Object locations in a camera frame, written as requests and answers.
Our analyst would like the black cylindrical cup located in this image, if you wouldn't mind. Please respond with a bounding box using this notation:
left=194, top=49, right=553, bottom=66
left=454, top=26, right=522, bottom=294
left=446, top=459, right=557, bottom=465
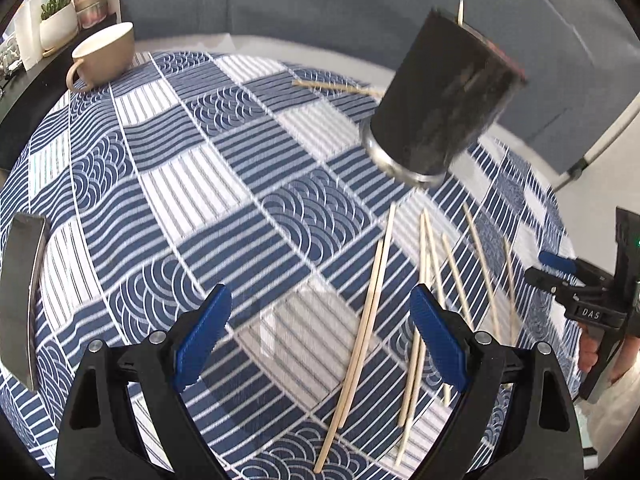
left=359, top=6, right=529, bottom=192

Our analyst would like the person's right hand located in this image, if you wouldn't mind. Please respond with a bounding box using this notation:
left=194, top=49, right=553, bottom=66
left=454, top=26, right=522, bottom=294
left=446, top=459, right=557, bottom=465
left=577, top=327, right=640, bottom=386

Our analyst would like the person's white garment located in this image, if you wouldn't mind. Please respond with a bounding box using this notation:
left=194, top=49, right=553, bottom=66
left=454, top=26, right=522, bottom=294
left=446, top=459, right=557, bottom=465
left=575, top=360, right=640, bottom=461

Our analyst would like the beige mug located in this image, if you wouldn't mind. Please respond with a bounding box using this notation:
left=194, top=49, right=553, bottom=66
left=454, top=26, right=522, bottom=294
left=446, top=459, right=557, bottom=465
left=66, top=22, right=136, bottom=95

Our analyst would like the white box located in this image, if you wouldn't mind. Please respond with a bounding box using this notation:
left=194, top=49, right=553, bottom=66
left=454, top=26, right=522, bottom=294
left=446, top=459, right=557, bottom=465
left=12, top=0, right=43, bottom=68

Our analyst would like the pile of wooden chopsticks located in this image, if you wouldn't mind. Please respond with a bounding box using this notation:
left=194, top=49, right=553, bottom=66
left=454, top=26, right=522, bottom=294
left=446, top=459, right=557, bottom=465
left=312, top=202, right=523, bottom=475

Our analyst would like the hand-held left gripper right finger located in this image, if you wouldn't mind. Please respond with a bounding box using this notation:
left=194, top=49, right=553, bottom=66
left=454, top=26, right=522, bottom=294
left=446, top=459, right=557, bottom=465
left=409, top=283, right=586, bottom=480

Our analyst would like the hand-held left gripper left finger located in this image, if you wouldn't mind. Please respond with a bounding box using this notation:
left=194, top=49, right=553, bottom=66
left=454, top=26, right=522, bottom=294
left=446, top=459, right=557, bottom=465
left=54, top=284, right=233, bottom=480

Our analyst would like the white stand with black joint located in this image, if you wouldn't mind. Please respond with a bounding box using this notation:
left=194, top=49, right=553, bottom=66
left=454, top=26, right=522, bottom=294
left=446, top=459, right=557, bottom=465
left=552, top=105, right=640, bottom=191

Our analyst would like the blue grey sofa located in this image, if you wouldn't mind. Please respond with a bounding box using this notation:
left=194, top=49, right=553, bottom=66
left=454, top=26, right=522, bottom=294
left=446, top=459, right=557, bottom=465
left=117, top=0, right=640, bottom=176

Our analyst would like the potted plant in white pot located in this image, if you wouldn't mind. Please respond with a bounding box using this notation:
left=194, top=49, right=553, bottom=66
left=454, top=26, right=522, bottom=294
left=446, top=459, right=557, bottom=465
left=39, top=0, right=80, bottom=53

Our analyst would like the pink candle jar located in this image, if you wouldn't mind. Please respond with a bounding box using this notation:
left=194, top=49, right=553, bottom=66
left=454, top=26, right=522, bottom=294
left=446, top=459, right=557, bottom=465
left=72, top=0, right=112, bottom=30

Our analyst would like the black side shelf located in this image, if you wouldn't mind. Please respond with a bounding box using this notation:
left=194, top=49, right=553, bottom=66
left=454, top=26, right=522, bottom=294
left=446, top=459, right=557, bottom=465
left=0, top=7, right=121, bottom=131

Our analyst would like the blue white patterned tablecloth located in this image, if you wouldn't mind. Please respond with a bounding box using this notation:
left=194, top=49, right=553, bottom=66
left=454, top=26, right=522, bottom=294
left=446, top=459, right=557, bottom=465
left=0, top=50, right=581, bottom=480

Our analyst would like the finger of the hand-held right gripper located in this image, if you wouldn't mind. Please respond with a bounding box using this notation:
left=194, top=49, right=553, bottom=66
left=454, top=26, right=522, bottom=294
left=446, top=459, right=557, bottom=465
left=524, top=266, right=583, bottom=306
left=538, top=251, right=581, bottom=276

